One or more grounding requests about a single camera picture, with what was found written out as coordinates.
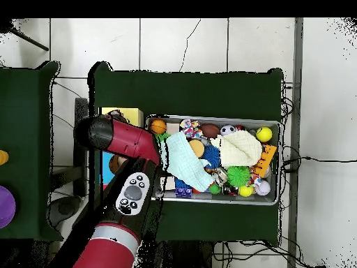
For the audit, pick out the blue spiky rubber ball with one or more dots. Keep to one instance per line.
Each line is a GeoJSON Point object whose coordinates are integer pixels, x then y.
{"type": "Point", "coordinates": [212, 156]}

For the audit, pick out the small brown football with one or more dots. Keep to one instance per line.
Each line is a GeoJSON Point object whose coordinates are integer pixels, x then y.
{"type": "Point", "coordinates": [210, 130]}

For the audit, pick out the purple ball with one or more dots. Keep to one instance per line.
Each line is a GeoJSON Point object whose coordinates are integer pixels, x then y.
{"type": "Point", "coordinates": [5, 206]}

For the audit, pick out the dark grey rounded object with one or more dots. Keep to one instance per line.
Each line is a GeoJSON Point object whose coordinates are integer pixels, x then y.
{"type": "Point", "coordinates": [65, 208]}

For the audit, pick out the black tripod leg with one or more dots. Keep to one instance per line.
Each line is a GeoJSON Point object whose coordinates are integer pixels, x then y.
{"type": "Point", "coordinates": [28, 40]}

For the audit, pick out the yellow toy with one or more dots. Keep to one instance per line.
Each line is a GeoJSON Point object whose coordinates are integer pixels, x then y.
{"type": "Point", "coordinates": [2, 157]}

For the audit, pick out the white baseball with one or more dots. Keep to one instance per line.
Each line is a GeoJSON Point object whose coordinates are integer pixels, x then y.
{"type": "Point", "coordinates": [262, 188]}

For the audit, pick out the shallow clear plastic bin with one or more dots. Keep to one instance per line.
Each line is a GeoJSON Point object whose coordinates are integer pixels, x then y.
{"type": "Point", "coordinates": [251, 198]}

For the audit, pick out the cream waffle cloth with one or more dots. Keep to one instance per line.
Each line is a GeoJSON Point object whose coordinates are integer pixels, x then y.
{"type": "Point", "coordinates": [240, 150]}

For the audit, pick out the light blue waffle cloth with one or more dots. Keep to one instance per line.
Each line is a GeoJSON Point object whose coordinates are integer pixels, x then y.
{"type": "Point", "coordinates": [187, 162]}

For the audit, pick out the orange notched foam block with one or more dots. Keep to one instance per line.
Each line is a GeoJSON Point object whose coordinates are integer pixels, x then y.
{"type": "Point", "coordinates": [265, 161]}

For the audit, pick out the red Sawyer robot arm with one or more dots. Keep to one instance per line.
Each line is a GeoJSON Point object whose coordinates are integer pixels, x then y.
{"type": "Point", "coordinates": [125, 139]}

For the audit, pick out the small black white soccer ball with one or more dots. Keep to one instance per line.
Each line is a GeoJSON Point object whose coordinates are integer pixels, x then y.
{"type": "Point", "coordinates": [228, 129]}

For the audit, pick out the dark green tablecloth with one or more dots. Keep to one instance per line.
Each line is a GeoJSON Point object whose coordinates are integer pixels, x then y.
{"type": "Point", "coordinates": [195, 95]}
{"type": "Point", "coordinates": [25, 111]}

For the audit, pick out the black metal stand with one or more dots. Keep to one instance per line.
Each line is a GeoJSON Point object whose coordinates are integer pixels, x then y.
{"type": "Point", "coordinates": [81, 109]}

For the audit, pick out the small orange basketball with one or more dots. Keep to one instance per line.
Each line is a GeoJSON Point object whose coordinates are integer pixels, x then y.
{"type": "Point", "coordinates": [158, 126]}

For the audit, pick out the yellow tennis ball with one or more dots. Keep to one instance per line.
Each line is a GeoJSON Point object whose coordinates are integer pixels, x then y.
{"type": "Point", "coordinates": [264, 134]}

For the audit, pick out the green spiky rubber ball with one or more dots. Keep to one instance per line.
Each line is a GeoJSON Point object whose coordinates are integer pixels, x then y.
{"type": "Point", "coordinates": [238, 176]}

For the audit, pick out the wooden box with three holes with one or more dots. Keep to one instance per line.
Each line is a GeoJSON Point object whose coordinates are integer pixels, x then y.
{"type": "Point", "coordinates": [136, 115]}

